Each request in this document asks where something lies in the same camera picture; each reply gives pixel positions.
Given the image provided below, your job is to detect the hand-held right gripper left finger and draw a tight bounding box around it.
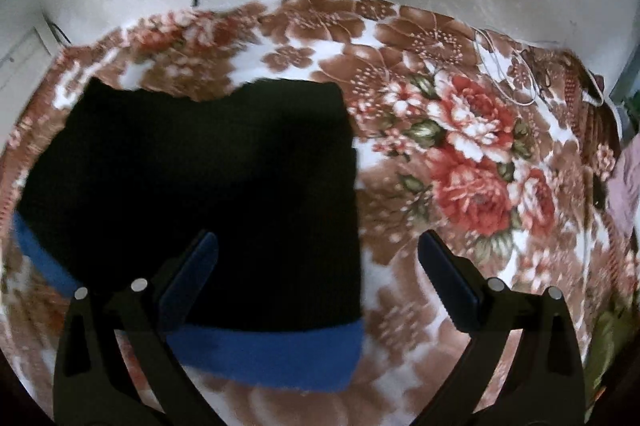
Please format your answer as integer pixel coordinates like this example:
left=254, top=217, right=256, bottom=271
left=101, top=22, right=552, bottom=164
left=52, top=230, right=220, bottom=426

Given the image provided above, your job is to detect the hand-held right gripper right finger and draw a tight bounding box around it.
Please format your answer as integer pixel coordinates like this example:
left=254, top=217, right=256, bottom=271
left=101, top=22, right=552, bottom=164
left=415, top=230, right=586, bottom=426

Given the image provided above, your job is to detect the blue and black hooded jacket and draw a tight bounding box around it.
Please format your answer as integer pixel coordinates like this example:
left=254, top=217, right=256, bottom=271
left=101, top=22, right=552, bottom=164
left=11, top=76, right=365, bottom=393

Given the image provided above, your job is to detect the floral blanket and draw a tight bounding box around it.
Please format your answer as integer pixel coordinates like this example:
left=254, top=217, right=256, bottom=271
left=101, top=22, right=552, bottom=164
left=0, top=0, right=640, bottom=426

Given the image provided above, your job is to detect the olive green cloth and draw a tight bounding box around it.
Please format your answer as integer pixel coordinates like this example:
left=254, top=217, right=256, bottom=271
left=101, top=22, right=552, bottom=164
left=582, top=301, right=632, bottom=402

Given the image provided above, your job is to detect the pink cloth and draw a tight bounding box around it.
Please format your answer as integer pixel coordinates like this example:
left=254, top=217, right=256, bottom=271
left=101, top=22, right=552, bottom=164
left=607, top=141, right=640, bottom=253

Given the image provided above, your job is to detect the white panelled headboard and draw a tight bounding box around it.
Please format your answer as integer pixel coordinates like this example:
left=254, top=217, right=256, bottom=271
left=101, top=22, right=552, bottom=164
left=0, top=23, right=57, bottom=107

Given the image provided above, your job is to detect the white thin cable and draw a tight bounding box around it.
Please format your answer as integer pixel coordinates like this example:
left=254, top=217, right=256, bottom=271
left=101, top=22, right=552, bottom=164
left=472, top=28, right=544, bottom=108

